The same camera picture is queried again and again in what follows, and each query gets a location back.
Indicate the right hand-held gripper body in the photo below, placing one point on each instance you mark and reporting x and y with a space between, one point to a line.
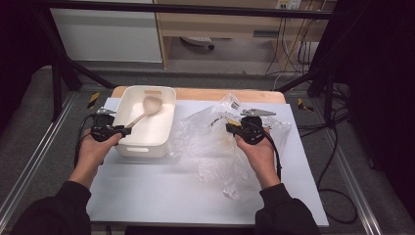
253 130

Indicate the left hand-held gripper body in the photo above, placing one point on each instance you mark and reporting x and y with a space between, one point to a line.
101 129

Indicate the white plastic bin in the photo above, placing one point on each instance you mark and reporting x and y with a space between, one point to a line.
153 130

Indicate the clear plastic bag smiley print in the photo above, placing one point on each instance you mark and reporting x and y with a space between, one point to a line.
208 143

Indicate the beige spoon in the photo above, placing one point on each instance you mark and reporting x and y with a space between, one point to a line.
150 105

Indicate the person's left hand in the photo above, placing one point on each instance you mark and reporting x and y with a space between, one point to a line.
94 155

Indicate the person's right hand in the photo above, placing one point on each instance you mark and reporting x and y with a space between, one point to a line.
261 160

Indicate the yellow black tape marker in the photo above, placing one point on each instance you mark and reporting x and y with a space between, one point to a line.
93 100
304 105

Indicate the white mat sheet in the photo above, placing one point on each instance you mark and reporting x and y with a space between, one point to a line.
147 196

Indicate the grey chair base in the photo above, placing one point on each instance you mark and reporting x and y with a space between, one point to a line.
195 40

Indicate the white cabinet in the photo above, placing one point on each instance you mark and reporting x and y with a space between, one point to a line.
107 36

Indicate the wooden desk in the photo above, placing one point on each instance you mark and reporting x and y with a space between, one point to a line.
208 27

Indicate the dark curtain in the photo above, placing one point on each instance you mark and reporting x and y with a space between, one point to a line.
381 81
16 49

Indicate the aluminium rail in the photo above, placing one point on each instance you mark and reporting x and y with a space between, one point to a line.
355 189
36 156

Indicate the black metal frame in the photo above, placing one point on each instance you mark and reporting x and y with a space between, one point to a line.
195 9

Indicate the white wall socket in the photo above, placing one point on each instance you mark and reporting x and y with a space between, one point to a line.
288 4

